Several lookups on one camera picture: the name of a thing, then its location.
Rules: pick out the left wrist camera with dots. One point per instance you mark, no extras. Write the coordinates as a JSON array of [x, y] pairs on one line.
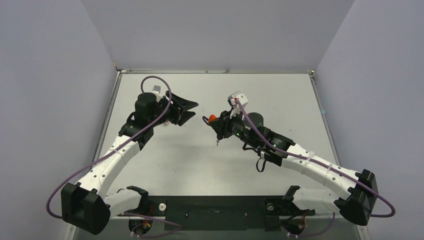
[[157, 91]]

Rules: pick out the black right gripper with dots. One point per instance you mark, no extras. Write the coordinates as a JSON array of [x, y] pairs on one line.
[[224, 124]]

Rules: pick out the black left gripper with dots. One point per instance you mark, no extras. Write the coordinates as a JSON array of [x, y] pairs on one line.
[[178, 103]]

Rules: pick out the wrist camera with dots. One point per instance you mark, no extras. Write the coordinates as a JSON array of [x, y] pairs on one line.
[[157, 91], [234, 100]]

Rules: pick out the orange black padlock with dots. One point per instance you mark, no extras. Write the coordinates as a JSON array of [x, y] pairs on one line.
[[210, 119]]

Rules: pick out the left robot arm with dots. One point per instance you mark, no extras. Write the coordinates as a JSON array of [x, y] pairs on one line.
[[86, 203]]

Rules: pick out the black keys of orange padlock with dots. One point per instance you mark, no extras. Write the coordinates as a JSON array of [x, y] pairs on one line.
[[217, 140]]

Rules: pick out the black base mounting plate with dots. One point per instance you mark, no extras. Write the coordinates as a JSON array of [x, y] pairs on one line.
[[221, 213]]

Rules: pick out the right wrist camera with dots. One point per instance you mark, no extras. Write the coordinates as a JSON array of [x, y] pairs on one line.
[[234, 100]]

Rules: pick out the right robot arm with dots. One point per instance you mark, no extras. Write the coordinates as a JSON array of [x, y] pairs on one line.
[[351, 193]]

